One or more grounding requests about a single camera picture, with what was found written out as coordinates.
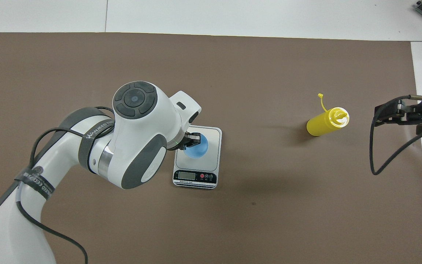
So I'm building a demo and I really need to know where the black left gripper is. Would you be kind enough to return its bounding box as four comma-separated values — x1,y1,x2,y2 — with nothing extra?
167,132,201,152

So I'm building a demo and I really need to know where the light blue plastic cup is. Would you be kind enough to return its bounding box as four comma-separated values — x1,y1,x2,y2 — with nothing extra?
184,133,209,160

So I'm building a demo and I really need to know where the yellow squeeze bottle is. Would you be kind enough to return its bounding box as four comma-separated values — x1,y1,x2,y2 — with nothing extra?
306,93,350,137

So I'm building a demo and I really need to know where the silver digital kitchen scale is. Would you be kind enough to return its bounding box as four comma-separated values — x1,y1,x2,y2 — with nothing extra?
173,125,222,190

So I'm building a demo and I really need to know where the brown table mat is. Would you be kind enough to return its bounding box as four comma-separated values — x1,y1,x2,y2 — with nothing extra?
0,32,422,264

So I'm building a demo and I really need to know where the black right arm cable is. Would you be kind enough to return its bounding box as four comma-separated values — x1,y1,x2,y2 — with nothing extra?
369,95,422,176

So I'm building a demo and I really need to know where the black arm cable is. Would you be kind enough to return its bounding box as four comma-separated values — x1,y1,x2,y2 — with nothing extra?
369,95,422,176
15,106,115,264

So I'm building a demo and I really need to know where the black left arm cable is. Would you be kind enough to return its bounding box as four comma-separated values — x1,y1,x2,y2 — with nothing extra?
15,106,115,264

